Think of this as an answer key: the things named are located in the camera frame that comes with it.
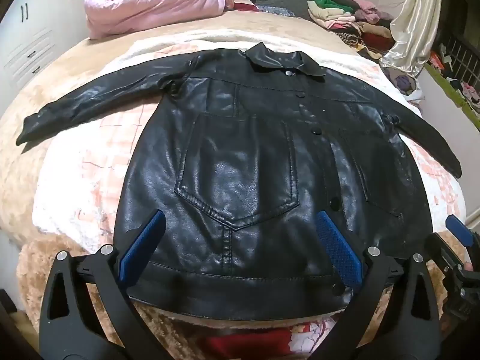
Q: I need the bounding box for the pink quilt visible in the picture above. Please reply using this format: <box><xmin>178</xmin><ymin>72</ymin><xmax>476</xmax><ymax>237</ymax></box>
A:
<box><xmin>83</xmin><ymin>0</ymin><xmax>226</xmax><ymax>40</ymax></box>

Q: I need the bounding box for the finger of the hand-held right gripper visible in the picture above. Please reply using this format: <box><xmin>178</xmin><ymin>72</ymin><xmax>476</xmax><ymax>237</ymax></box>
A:
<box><xmin>445</xmin><ymin>214</ymin><xmax>480</xmax><ymax>250</ymax></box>
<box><xmin>427</xmin><ymin>232</ymin><xmax>467</xmax><ymax>271</ymax></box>

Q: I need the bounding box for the pile of folded clothes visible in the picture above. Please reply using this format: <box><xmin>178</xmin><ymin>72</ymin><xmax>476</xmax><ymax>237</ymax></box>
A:
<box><xmin>305</xmin><ymin>0</ymin><xmax>398</xmax><ymax>59</ymax></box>

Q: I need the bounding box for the white wardrobe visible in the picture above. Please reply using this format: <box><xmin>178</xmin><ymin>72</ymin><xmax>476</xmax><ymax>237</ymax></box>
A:
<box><xmin>0</xmin><ymin>0</ymin><xmax>132</xmax><ymax>94</ymax></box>

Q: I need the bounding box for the white orange bear-print blanket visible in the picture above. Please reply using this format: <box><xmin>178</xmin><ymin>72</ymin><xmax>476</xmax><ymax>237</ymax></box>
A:
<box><xmin>32</xmin><ymin>30</ymin><xmax>467</xmax><ymax>256</ymax></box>

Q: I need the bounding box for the green ledge cover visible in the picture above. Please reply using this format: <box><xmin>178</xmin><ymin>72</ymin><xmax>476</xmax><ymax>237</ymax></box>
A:
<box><xmin>425</xmin><ymin>62</ymin><xmax>480</xmax><ymax>134</ymax></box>

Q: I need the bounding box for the white bag of clothes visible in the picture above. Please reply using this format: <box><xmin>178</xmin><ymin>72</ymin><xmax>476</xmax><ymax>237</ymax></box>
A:
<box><xmin>386</xmin><ymin>62</ymin><xmax>426</xmax><ymax>100</ymax></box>

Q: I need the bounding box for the cream satin curtain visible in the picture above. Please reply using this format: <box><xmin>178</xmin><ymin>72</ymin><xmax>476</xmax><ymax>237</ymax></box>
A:
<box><xmin>379</xmin><ymin>0</ymin><xmax>445</xmax><ymax>70</ymax></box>

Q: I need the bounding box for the red floral cloth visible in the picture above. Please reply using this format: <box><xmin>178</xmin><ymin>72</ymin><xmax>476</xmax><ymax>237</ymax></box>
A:
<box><xmin>204</xmin><ymin>317</ymin><xmax>342</xmax><ymax>360</ymax></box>

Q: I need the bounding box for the heap of colourful clothes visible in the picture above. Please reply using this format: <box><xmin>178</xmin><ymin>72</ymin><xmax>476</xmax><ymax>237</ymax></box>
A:
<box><xmin>429</xmin><ymin>43</ymin><xmax>480</xmax><ymax>113</ymax></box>

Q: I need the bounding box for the black leather jacket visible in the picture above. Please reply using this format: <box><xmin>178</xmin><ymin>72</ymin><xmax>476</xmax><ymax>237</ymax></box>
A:
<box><xmin>16</xmin><ymin>43</ymin><xmax>463</xmax><ymax>321</ymax></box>

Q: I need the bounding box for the black window grille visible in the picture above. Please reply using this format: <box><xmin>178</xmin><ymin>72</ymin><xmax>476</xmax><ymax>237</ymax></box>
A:
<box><xmin>440</xmin><ymin>26</ymin><xmax>480</xmax><ymax>83</ymax></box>

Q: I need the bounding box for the blue floral pillow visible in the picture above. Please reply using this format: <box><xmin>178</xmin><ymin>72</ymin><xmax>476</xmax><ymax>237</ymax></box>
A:
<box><xmin>259</xmin><ymin>4</ymin><xmax>297</xmax><ymax>17</ymax></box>

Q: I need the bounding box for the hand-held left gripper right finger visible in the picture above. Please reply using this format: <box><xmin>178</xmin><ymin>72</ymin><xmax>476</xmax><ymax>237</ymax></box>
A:
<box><xmin>314</xmin><ymin>210</ymin><xmax>441</xmax><ymax>360</ymax></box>

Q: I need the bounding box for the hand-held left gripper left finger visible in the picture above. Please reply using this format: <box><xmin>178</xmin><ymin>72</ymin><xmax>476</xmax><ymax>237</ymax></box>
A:
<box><xmin>39</xmin><ymin>210</ymin><xmax>167</xmax><ymax>360</ymax></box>

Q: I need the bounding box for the beige plush bed cover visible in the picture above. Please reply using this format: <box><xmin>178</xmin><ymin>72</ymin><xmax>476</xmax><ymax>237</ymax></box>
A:
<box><xmin>0</xmin><ymin>9</ymin><xmax>469</xmax><ymax>360</ymax></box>

